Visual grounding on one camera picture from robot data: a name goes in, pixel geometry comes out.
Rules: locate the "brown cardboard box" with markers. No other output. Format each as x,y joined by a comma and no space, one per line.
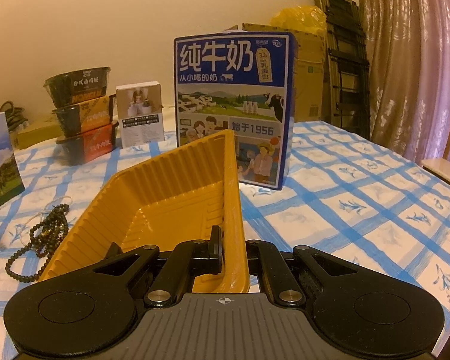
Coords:
308,70

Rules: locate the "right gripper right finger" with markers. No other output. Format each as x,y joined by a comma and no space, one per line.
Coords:
274,276

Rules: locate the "bottom red noodle bowl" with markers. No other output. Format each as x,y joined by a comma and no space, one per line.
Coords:
85,147

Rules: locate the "orange plastic tray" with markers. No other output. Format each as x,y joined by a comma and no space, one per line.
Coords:
175,197

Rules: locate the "top black noodle bowl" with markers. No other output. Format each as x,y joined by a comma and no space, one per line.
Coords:
78,86

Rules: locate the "middle orange noodle bowl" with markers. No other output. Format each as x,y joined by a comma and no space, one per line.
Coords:
85,116

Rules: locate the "black folding ladder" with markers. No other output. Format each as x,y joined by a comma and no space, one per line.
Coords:
348,67

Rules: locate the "yellow plastic bag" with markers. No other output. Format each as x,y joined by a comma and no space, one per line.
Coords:
310,19

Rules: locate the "pink patterned curtain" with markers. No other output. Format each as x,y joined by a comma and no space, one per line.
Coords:
408,48

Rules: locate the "blue checked tablecloth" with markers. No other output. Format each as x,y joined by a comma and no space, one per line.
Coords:
343,195

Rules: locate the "blue tall milk carton box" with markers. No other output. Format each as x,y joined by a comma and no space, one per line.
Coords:
242,81

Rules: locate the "flat cardboard box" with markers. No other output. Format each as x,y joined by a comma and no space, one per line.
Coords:
43,129

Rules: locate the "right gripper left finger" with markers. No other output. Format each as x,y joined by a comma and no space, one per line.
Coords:
188,260

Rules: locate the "small white product box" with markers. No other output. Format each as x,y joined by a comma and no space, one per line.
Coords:
140,113

